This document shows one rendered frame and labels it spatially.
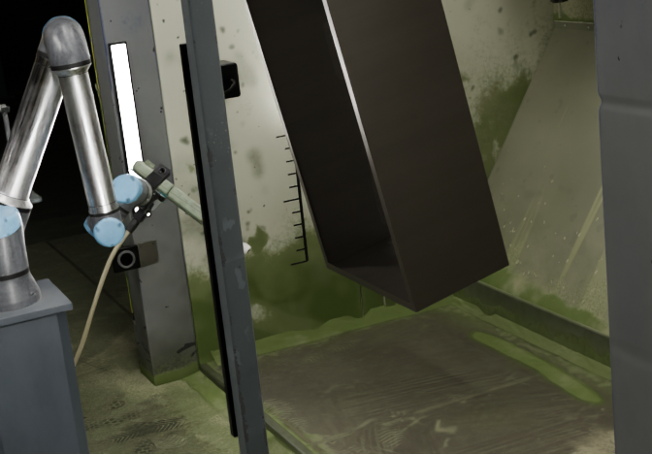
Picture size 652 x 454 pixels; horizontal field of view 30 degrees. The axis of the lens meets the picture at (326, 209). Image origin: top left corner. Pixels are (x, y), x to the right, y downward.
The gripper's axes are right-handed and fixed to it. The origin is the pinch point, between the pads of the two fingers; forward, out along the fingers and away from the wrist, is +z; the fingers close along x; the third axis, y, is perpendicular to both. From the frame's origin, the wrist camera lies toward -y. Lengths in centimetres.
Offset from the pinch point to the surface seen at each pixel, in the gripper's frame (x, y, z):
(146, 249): 0.2, 21.8, 34.1
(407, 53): 47, -79, -53
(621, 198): 111, -58, -214
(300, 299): 52, 5, 73
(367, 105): 47, -60, -56
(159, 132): -19.6, -15.3, 26.3
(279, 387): 69, 31, 31
